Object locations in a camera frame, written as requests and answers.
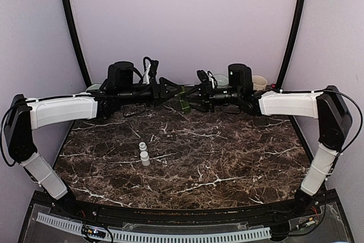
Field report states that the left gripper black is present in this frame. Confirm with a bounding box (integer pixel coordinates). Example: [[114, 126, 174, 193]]
[[118, 77, 183, 107]]

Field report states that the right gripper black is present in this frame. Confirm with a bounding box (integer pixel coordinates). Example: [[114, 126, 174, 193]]
[[181, 81, 242, 113]]

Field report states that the green weekly pill organizer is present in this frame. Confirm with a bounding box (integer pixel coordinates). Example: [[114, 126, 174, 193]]
[[178, 86, 191, 114]]

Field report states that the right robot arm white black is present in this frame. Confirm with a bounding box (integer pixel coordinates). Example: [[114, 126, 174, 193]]
[[183, 63, 353, 217]]

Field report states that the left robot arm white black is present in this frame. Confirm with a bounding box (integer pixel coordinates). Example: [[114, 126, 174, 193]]
[[1, 57, 182, 218]]

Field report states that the pale green bowl right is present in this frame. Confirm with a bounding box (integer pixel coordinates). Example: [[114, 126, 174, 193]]
[[212, 74, 229, 88]]

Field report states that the pale green bowl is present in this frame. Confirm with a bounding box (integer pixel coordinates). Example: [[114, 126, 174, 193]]
[[212, 74, 229, 88], [86, 84, 102, 93]]

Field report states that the cream ceramic mug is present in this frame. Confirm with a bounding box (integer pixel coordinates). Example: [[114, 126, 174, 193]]
[[252, 75, 268, 91]]

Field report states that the white pill bottle front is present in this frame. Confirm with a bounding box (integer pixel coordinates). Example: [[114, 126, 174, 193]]
[[140, 151, 150, 166]]

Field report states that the pale green bowl left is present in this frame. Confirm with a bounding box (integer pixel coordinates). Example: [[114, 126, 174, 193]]
[[86, 84, 102, 93]]

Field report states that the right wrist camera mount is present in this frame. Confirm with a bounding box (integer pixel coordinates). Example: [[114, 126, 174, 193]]
[[197, 69, 218, 88]]

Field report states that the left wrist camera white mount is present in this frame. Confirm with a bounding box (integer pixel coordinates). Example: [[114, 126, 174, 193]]
[[143, 56, 159, 84]]

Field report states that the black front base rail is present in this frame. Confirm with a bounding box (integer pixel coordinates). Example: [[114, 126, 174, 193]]
[[64, 200, 298, 225]]

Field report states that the white slotted cable duct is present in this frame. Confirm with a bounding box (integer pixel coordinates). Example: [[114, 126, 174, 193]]
[[36, 212, 271, 242]]

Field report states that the left black frame post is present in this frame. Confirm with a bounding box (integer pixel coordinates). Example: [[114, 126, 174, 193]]
[[62, 0, 92, 87]]

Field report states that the black frame post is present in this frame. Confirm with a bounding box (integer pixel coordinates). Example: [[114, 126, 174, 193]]
[[62, 0, 92, 87], [275, 0, 305, 89]]

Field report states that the right black frame post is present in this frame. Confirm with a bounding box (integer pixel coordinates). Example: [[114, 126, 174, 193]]
[[275, 0, 305, 89]]

